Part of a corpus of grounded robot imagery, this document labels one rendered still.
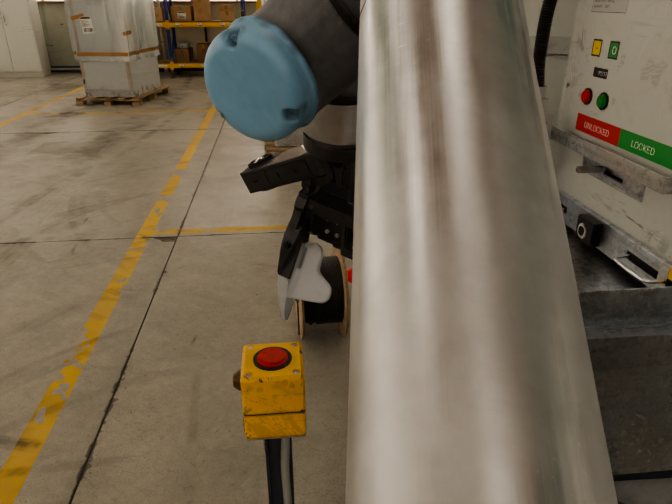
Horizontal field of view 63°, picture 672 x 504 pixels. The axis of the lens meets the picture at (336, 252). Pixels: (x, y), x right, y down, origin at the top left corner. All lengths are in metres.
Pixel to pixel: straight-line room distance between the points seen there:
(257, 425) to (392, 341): 0.59
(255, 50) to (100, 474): 1.72
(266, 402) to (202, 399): 1.41
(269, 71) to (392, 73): 0.14
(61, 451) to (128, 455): 0.22
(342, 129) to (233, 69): 0.15
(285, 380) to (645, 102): 0.79
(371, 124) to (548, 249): 0.08
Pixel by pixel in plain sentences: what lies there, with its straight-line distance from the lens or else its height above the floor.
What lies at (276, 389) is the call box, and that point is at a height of 0.88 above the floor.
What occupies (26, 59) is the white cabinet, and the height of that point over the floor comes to 0.32.
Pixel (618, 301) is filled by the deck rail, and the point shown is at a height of 0.89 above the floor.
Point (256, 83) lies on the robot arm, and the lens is 0.35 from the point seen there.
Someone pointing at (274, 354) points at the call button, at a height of 0.91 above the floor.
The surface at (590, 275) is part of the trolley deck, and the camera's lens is 1.15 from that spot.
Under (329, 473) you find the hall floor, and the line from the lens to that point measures 1.81.
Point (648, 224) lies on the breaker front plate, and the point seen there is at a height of 0.96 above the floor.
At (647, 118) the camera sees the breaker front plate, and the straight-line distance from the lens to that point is 1.12.
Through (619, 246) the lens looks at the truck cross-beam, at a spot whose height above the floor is 0.90.
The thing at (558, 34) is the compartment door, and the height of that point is 1.24.
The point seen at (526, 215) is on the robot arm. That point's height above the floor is 1.26.
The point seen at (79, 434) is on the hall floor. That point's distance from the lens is 2.11.
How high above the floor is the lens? 1.32
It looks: 25 degrees down
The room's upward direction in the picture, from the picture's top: straight up
